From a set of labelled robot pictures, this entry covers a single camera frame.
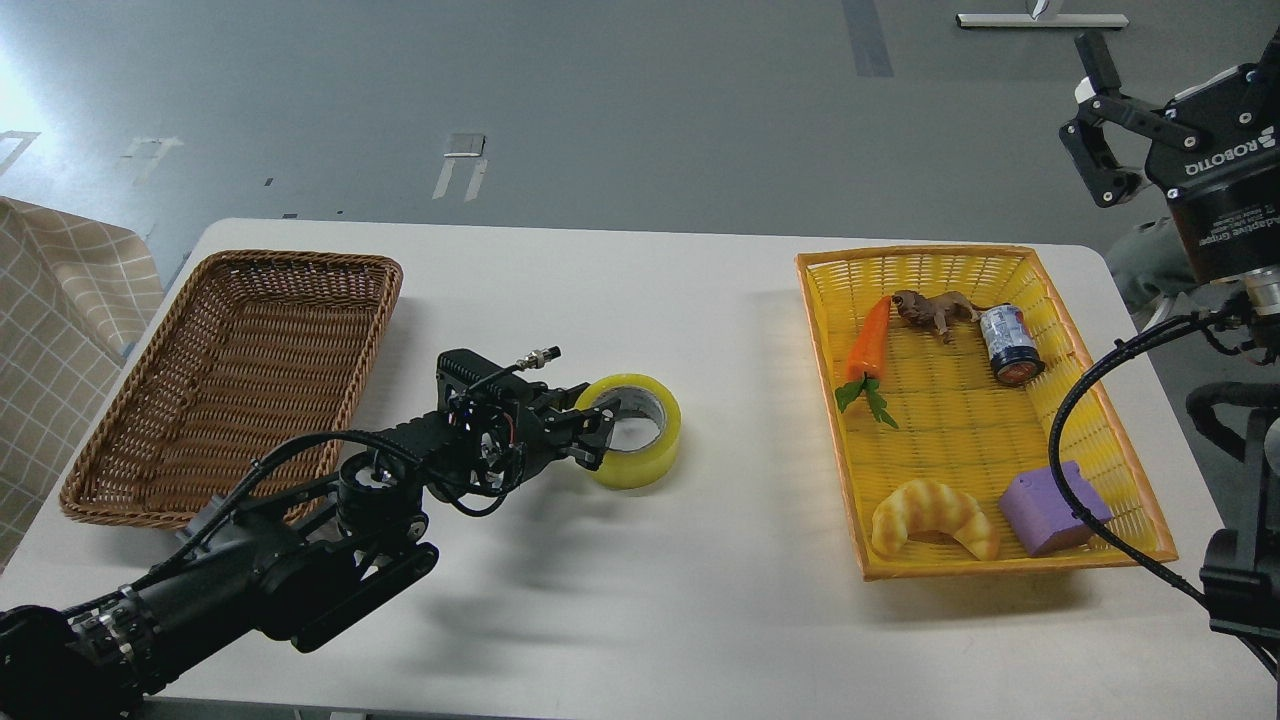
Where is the yellow plastic basket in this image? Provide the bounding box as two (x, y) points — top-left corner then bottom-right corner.
(795, 243), (1132, 582)

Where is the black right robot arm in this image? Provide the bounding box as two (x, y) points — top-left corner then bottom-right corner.
(1048, 31), (1279, 675)

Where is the orange toy carrot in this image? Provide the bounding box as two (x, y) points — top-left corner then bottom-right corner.
(833, 296), (899, 429)

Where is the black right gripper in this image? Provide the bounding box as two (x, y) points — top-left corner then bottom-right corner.
(1059, 27), (1280, 283)

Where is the toy croissant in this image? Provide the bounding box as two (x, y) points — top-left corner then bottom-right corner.
(870, 480), (1001, 561)

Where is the beige checkered cloth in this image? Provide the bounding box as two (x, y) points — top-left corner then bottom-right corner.
(1, 197), (165, 564)

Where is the brown wicker basket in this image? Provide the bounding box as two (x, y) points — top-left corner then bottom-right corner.
(59, 249), (403, 529)

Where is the purple foam block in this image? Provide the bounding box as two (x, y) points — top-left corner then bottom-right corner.
(997, 466), (1096, 557)

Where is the brown toy animal figure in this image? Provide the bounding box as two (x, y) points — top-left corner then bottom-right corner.
(890, 290), (989, 345)

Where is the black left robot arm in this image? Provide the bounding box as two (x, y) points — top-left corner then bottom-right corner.
(3, 347), (623, 719)

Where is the white stand base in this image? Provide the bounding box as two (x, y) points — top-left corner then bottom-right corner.
(955, 12), (1130, 29)

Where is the yellow tape roll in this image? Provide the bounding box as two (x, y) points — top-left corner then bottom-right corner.
(588, 373), (684, 489)

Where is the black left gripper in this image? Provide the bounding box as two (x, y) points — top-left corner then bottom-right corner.
(470, 380), (622, 491)

